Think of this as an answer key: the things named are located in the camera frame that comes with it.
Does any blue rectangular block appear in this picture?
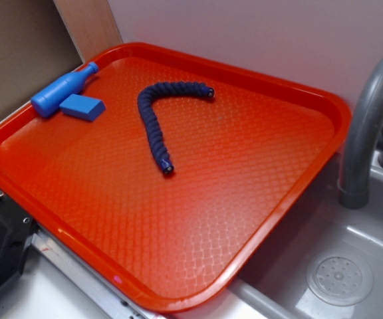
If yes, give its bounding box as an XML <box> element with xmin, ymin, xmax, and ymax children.
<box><xmin>60</xmin><ymin>94</ymin><xmax>106</xmax><ymax>122</ymax></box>

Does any red plastic tray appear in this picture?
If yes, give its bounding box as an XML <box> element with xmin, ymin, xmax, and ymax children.
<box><xmin>0</xmin><ymin>43</ymin><xmax>351</xmax><ymax>314</ymax></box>

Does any blue plastic bottle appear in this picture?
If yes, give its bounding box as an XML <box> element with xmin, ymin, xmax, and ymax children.
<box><xmin>31</xmin><ymin>62</ymin><xmax>99</xmax><ymax>118</ymax></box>

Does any light wooden board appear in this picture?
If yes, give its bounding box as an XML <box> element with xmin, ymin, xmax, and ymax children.
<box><xmin>54</xmin><ymin>0</ymin><xmax>123</xmax><ymax>62</ymax></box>

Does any grey toy sink basin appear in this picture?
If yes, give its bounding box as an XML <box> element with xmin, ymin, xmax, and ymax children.
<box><xmin>230</xmin><ymin>158</ymin><xmax>383</xmax><ymax>318</ymax></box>

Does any grey curved faucet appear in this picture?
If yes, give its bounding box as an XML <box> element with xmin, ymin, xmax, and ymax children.
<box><xmin>338</xmin><ymin>58</ymin><xmax>383</xmax><ymax>209</ymax></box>

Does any round sink drain cover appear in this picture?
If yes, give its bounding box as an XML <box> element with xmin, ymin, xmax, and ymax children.
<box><xmin>306</xmin><ymin>251</ymin><xmax>374</xmax><ymax>306</ymax></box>

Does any brown cardboard panel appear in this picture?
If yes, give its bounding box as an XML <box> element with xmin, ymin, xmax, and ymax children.
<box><xmin>0</xmin><ymin>1</ymin><xmax>82</xmax><ymax>121</ymax></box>

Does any dark blue braided rope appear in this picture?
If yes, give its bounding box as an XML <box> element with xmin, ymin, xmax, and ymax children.
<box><xmin>137</xmin><ymin>81</ymin><xmax>216</xmax><ymax>177</ymax></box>

